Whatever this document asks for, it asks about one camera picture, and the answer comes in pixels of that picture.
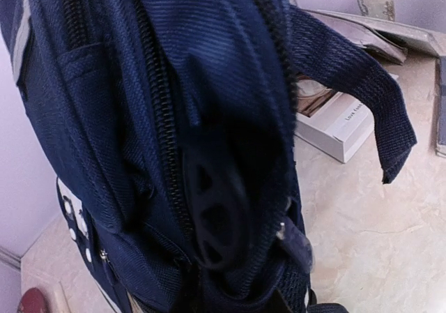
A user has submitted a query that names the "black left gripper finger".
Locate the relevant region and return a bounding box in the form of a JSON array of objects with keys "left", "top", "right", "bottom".
[{"left": 183, "top": 142, "right": 246, "bottom": 270}]

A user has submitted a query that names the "navy blue student backpack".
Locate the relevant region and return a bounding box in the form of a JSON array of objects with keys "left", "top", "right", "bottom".
[{"left": 1, "top": 0, "right": 416, "bottom": 312}]

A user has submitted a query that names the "white book with photo cover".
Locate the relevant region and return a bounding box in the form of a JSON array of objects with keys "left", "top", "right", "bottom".
[{"left": 295, "top": 75, "right": 374, "bottom": 163}]

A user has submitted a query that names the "yellow highlighter marker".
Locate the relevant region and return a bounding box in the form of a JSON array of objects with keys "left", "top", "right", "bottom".
[{"left": 53, "top": 282, "right": 71, "bottom": 313}]

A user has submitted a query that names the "red floral bowl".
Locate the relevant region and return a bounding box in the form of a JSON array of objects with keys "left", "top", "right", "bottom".
[{"left": 17, "top": 287, "right": 49, "bottom": 313}]

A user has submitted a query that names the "grey open book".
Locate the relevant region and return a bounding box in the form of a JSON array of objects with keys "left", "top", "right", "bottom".
[{"left": 307, "top": 10, "right": 445, "bottom": 65}]

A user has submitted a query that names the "dark blue notebook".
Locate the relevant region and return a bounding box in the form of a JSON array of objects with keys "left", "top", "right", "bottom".
[{"left": 433, "top": 56, "right": 445, "bottom": 158}]

